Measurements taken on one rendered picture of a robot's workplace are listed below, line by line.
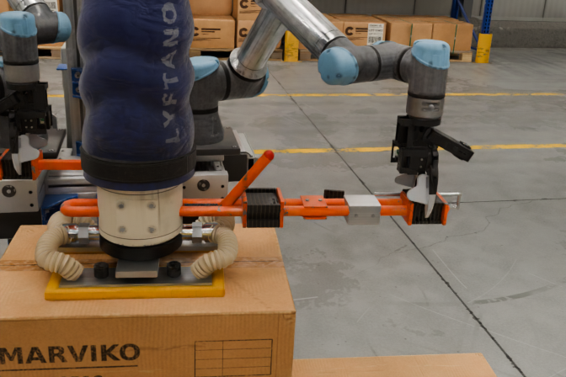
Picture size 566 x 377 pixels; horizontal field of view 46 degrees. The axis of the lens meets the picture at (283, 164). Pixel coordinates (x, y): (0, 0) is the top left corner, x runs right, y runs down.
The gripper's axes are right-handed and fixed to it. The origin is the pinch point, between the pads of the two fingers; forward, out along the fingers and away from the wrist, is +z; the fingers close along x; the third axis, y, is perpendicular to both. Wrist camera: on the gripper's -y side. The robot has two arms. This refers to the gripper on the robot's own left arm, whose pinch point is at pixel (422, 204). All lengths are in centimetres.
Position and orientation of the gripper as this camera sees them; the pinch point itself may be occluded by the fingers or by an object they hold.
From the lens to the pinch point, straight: 147.3
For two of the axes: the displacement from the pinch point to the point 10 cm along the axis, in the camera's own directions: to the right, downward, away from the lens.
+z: -0.4, 9.4, 3.4
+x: 1.2, 3.4, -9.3
